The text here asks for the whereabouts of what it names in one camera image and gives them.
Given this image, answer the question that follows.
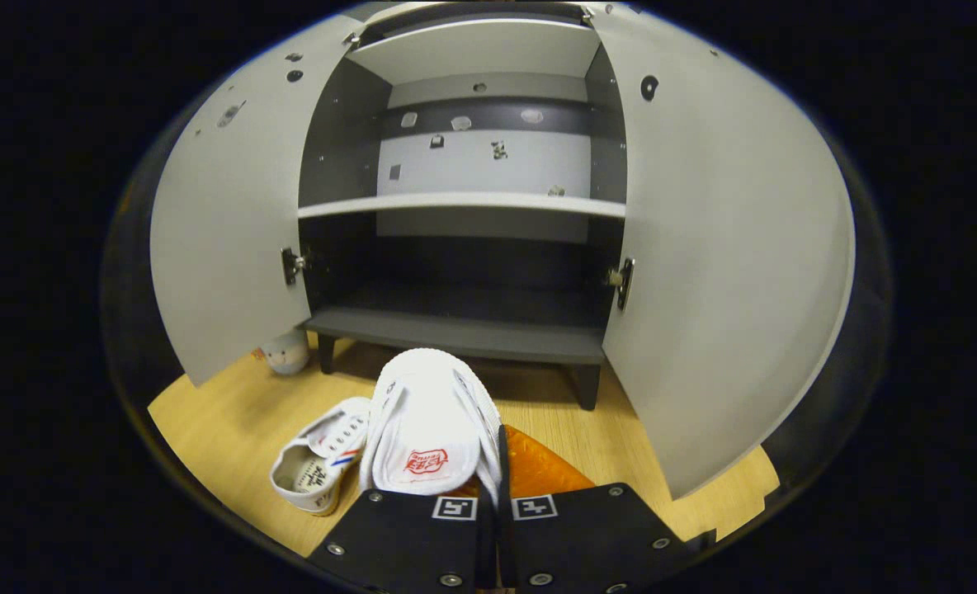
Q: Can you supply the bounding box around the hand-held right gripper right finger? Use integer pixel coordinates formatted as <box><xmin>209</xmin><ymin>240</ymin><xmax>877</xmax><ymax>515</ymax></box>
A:
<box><xmin>495</xmin><ymin>423</ymin><xmax>694</xmax><ymax>594</ymax></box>

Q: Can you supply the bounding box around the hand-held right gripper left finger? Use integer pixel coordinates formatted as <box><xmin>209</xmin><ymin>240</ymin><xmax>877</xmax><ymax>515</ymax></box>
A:
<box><xmin>305</xmin><ymin>487</ymin><xmax>496</xmax><ymax>594</ymax></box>

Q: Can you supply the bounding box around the white canvas shoe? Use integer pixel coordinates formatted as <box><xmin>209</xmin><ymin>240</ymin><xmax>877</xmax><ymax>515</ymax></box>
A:
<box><xmin>270</xmin><ymin>396</ymin><xmax>372</xmax><ymax>517</ymax></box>
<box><xmin>358</xmin><ymin>347</ymin><xmax>506</xmax><ymax>506</ymax></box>

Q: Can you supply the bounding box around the white and grey shoe cabinet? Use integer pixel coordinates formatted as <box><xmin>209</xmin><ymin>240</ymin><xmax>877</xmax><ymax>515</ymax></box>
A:
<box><xmin>295</xmin><ymin>0</ymin><xmax>630</xmax><ymax>412</ymax></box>

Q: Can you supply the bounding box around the white round-topped cup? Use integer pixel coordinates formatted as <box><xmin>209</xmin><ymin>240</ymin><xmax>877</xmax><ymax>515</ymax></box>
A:
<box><xmin>259</xmin><ymin>330</ymin><xmax>311</xmax><ymax>377</ymax></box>

